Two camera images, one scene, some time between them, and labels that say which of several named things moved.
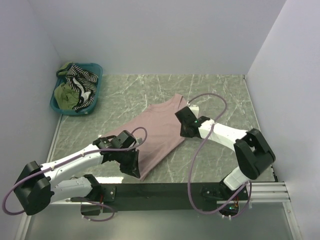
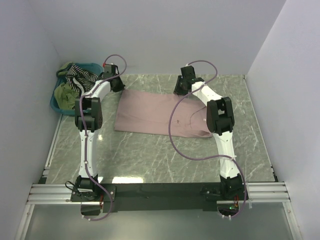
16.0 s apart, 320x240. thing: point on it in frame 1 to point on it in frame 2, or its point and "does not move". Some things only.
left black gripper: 132,168 to 120,87
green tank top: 66,96 does not move
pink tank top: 163,135 to 149,112
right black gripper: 183,133 to 177,90
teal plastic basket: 96,69 does not move
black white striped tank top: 85,83 does not move
